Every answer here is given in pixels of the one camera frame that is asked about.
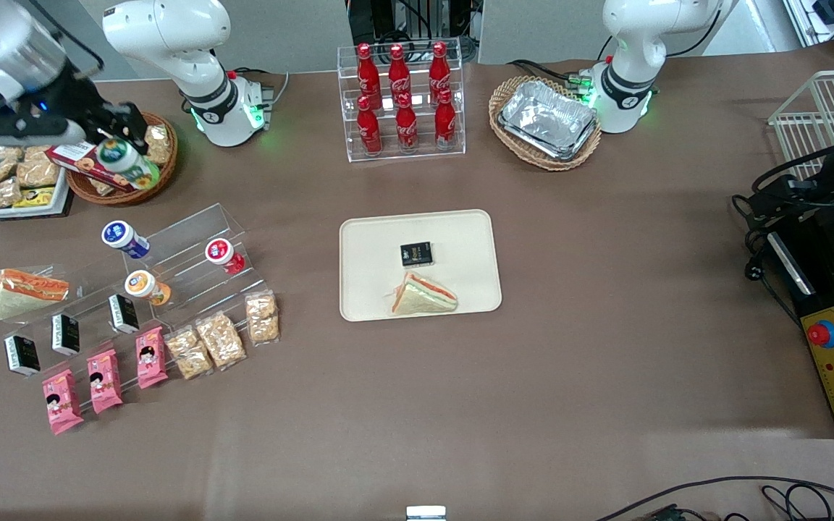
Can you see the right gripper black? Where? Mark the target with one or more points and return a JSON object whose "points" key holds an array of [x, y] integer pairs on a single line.
{"points": [[74, 95]]}

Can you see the green lid yogurt cup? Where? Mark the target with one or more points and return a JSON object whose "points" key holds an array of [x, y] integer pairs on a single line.
{"points": [[136, 171]]}

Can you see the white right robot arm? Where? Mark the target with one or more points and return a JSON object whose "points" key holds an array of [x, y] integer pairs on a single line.
{"points": [[171, 36]]}

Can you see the white rectangular snack tray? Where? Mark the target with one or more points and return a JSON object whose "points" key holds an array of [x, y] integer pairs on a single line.
{"points": [[62, 194]]}

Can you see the blue gum bottle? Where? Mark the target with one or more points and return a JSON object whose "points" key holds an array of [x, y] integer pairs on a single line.
{"points": [[124, 239]]}

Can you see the orange gum bottle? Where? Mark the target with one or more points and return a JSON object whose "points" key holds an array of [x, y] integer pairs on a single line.
{"points": [[145, 286]]}

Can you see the red gum bottle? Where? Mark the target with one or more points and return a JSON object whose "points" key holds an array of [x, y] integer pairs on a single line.
{"points": [[223, 255]]}

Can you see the beige plastic tray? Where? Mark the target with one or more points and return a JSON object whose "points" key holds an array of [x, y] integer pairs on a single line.
{"points": [[460, 239]]}

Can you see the aluminium foil tray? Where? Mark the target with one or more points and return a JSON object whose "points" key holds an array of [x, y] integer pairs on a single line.
{"points": [[547, 116]]}

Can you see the red cookie box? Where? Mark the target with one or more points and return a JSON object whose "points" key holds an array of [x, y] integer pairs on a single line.
{"points": [[84, 166]]}

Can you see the round wicker basket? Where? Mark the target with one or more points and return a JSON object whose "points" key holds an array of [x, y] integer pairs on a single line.
{"points": [[163, 184]]}

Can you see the yellow snack pack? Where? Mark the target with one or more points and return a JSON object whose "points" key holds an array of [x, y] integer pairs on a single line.
{"points": [[33, 197]]}

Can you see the clear acrylic stepped stand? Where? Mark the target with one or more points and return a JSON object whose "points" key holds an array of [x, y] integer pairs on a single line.
{"points": [[185, 231]]}

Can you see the wrapped triangle sandwich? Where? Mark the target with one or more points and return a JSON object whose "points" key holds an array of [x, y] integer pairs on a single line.
{"points": [[26, 291], [423, 297]]}

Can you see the black tissue pack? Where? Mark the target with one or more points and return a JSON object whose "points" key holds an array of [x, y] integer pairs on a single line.
{"points": [[416, 254], [22, 354], [66, 334], [124, 313]]}

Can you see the pink snack pack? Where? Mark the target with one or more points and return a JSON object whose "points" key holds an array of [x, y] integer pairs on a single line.
{"points": [[104, 381], [150, 357], [62, 401]]}

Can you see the red cola bottle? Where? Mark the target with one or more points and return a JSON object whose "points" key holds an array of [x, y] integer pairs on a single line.
{"points": [[439, 66], [368, 69], [445, 123], [399, 69], [369, 130], [407, 129]]}

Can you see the clear acrylic bottle rack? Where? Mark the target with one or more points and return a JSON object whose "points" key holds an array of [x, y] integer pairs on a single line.
{"points": [[402, 155]]}

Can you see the black equipment rack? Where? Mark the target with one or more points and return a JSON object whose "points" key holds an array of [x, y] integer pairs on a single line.
{"points": [[417, 18]]}

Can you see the oval wicker basket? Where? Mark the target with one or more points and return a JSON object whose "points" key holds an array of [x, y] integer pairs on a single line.
{"points": [[511, 145]]}

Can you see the brown table cover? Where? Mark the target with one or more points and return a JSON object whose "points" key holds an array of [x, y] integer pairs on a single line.
{"points": [[605, 325]]}

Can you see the silver metal bar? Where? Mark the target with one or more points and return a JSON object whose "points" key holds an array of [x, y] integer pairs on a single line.
{"points": [[791, 262]]}

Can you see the black machine with yellow panel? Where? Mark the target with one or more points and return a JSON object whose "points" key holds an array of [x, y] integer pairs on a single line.
{"points": [[822, 297]]}

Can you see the red emergency stop button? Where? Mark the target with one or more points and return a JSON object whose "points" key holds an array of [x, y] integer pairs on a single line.
{"points": [[821, 333]]}

